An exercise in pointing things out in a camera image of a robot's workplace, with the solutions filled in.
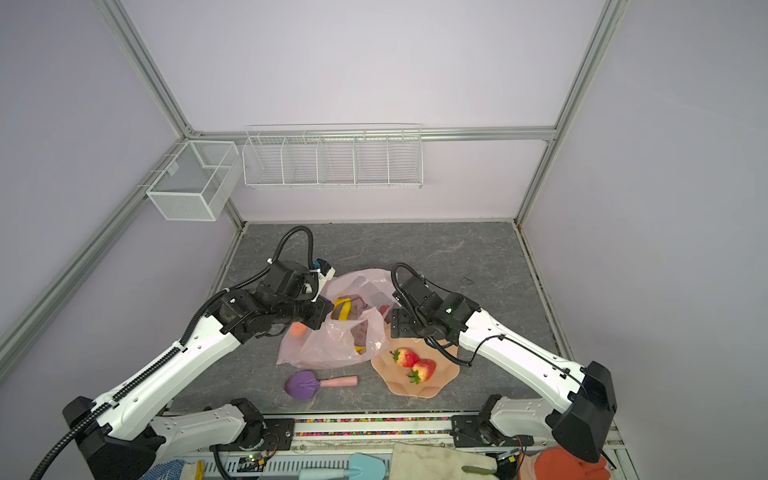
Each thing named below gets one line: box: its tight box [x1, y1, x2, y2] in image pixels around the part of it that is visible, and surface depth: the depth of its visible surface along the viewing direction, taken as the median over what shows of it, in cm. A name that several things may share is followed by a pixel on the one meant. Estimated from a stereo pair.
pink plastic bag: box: [277, 269, 400, 366], surface depth 77 cm
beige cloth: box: [389, 442, 499, 480], surface depth 71 cm
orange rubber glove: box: [534, 445, 611, 480], surface depth 69 cm
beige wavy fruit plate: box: [371, 338, 460, 399], surface depth 82 cm
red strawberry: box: [407, 358, 437, 385], surface depth 81 cm
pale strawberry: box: [389, 347, 420, 368], surface depth 84 cm
